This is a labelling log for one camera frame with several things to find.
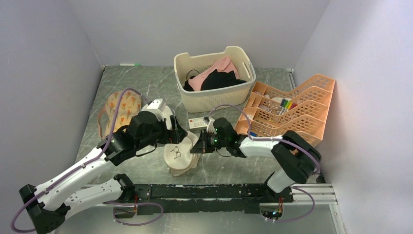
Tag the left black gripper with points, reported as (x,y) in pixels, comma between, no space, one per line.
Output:
(173,136)

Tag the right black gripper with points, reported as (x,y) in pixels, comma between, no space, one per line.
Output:
(200,147)

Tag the beige trim mesh laundry bag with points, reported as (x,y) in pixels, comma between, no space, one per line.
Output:
(178,157)

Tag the black bra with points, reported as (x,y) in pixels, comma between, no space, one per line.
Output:
(217,80)

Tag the pink bra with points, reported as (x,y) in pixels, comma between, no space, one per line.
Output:
(225,64)

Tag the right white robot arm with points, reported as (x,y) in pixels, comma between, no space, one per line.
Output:
(297,158)

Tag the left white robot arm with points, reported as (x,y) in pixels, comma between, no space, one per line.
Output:
(51,203)

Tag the grey trim mesh laundry bag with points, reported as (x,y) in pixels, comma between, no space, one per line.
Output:
(163,116)

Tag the small white red box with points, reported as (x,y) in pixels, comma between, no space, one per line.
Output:
(199,123)

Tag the floral orange sleep mask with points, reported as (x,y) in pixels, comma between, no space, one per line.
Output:
(122,108)

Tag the cream plastic basket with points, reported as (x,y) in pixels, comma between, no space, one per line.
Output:
(202,101)

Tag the black garments in basket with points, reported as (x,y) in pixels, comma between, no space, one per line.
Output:
(190,75)

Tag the green white marker pen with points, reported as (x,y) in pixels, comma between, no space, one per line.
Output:
(130,64)

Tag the orange plastic file organizer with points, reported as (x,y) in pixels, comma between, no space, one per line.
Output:
(261,117)

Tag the coloured markers set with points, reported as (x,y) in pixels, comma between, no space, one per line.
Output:
(286,105)

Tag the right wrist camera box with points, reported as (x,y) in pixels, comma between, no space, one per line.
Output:
(210,128)

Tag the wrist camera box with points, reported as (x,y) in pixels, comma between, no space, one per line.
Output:
(157,104)
(210,128)

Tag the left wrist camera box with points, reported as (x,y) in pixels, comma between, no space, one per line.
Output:
(157,104)

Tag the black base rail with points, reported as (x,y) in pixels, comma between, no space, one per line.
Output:
(178,198)

